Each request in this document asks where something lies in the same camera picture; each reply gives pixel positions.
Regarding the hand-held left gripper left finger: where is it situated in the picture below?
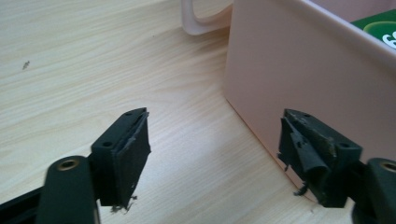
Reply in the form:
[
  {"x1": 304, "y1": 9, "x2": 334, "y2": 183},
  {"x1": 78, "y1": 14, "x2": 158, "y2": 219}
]
[{"x1": 88, "y1": 106, "x2": 152, "y2": 211}]

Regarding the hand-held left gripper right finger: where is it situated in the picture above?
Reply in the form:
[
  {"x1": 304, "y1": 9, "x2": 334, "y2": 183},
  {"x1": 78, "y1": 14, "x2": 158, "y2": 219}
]
[{"x1": 277, "y1": 108, "x2": 364, "y2": 209}]

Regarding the pink plastic storage box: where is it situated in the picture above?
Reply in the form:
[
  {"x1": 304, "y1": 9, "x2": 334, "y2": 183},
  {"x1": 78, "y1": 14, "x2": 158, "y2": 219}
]
[{"x1": 180, "y1": 0, "x2": 396, "y2": 202}]

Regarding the green packet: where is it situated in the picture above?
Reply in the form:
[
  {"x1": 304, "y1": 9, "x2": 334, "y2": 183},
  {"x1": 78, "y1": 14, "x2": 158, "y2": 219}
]
[{"x1": 350, "y1": 8, "x2": 396, "y2": 50}]

